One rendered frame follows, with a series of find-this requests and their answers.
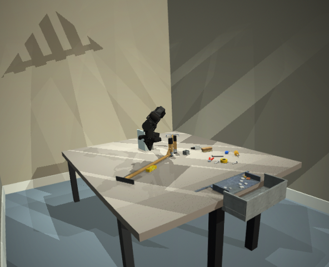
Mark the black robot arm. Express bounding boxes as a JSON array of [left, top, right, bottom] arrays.
[[142, 106, 166, 137]]

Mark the long wooden scraper with black blade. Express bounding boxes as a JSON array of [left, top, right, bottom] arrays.
[[116, 138, 173, 185]]

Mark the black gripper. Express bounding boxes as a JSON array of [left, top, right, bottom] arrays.
[[138, 128, 161, 151]]

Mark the brown rectangular block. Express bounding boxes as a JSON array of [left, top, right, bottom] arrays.
[[201, 147, 212, 152]]

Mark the long wooden-handled rake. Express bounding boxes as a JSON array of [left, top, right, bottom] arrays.
[[166, 134, 179, 154]]

